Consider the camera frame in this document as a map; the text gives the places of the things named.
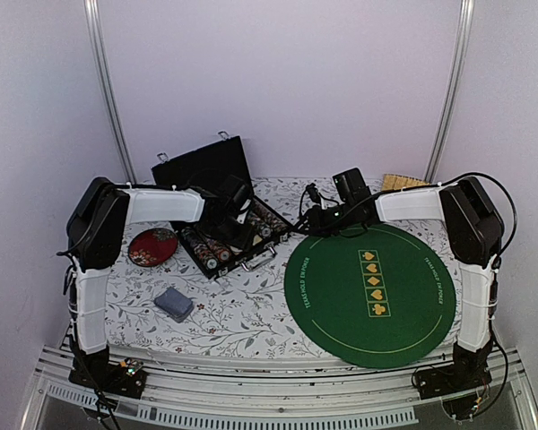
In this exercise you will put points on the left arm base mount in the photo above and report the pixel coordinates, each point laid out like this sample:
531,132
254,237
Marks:
126,378

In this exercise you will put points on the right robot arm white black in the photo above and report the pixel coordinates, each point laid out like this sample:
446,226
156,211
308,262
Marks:
473,224

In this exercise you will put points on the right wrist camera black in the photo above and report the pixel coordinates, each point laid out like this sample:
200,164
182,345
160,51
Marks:
351,186

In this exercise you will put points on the aluminium front rail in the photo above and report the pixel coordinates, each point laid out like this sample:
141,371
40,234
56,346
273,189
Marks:
202,392

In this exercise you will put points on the round green poker mat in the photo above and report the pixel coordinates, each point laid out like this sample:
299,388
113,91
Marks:
377,298

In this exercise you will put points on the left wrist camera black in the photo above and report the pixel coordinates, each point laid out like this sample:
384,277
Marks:
236,193

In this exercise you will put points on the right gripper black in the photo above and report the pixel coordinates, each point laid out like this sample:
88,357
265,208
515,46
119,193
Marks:
316,223

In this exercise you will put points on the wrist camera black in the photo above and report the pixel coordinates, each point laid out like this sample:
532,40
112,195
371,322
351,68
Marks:
236,193
351,186

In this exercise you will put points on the right aluminium frame post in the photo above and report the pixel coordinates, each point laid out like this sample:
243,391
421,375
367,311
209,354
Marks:
463,32

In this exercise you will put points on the left aluminium frame post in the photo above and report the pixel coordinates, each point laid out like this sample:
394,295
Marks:
93,22

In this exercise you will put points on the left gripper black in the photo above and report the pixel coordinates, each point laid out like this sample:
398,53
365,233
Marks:
243,241

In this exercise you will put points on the blue playing card deck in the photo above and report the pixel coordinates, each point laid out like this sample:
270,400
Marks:
176,305

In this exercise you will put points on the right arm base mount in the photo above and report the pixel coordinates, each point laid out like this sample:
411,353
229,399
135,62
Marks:
466,379

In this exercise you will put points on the aluminium frame post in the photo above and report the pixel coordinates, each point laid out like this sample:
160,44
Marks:
463,32
93,22

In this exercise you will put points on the right outer chip row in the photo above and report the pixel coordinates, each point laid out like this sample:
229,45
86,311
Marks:
274,222

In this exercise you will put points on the black poker chip case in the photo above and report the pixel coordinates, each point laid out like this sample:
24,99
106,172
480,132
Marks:
203,170

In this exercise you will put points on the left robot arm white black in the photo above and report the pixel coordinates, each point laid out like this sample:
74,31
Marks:
96,228

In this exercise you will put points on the round red floral coaster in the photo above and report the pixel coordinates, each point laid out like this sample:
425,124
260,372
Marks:
152,247

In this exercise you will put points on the bamboo mat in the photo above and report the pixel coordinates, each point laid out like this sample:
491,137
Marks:
394,182

